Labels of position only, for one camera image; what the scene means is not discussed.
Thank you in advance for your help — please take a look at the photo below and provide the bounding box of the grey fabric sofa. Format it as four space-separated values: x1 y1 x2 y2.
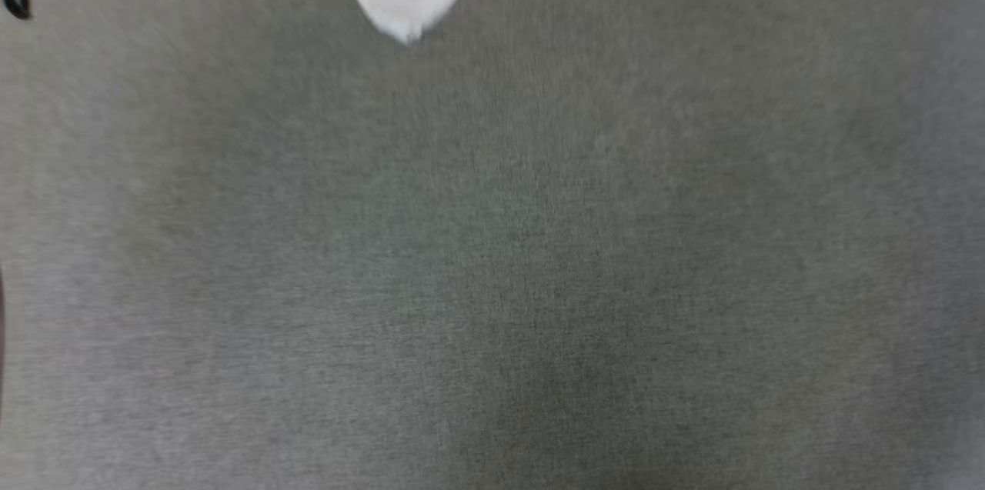
0 0 985 490

